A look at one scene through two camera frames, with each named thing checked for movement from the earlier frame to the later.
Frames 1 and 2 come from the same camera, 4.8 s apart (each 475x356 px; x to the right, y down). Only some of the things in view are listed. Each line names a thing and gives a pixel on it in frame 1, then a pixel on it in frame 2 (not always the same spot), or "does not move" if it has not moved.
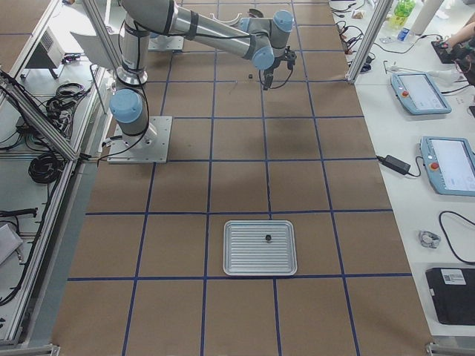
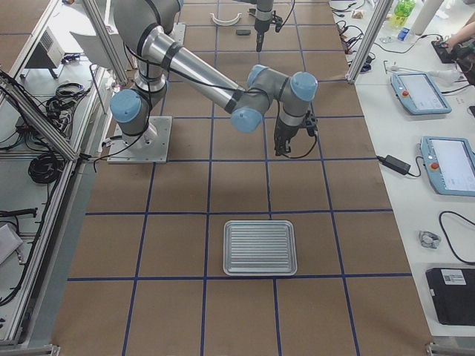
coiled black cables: [46, 167] does not move
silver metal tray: [246, 252] does not move
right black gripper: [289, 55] -> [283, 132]
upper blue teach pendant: [417, 93] does not move
